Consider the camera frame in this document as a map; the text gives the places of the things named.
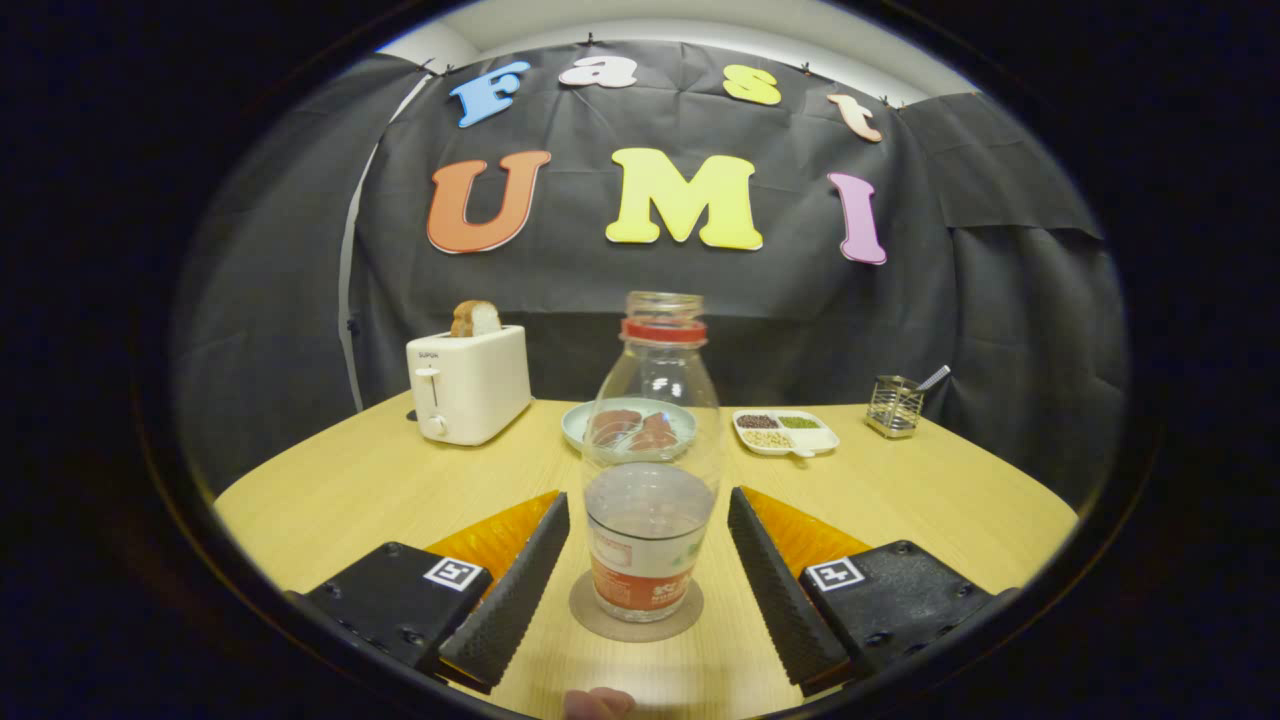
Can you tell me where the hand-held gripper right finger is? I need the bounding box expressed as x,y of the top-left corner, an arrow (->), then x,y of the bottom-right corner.
727,486 -> 1021,691

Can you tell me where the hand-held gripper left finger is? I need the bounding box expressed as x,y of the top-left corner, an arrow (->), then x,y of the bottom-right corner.
285,490 -> 571,693

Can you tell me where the brown round coaster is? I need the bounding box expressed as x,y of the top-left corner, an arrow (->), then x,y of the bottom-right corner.
569,570 -> 705,643

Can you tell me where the clear plastic juice bottle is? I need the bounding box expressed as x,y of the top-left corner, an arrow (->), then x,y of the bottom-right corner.
580,291 -> 723,623

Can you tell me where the white divided dish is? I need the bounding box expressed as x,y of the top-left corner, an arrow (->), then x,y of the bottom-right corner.
732,409 -> 841,459

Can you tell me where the pale green plate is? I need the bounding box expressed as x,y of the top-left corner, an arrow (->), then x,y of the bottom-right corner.
561,398 -> 698,456

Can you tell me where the wooden table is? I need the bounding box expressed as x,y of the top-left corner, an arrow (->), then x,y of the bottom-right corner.
213,392 -> 1081,716

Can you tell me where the white toaster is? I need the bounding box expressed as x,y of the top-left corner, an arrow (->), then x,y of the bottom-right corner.
406,325 -> 533,447

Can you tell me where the brown bread slice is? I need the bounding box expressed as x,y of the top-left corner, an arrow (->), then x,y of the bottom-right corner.
450,300 -> 503,338

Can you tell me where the black backdrop cloth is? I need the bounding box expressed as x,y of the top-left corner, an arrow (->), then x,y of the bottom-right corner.
175,40 -> 1131,511

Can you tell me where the metal wire utensil holder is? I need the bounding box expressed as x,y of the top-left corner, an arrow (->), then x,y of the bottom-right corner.
865,375 -> 925,440

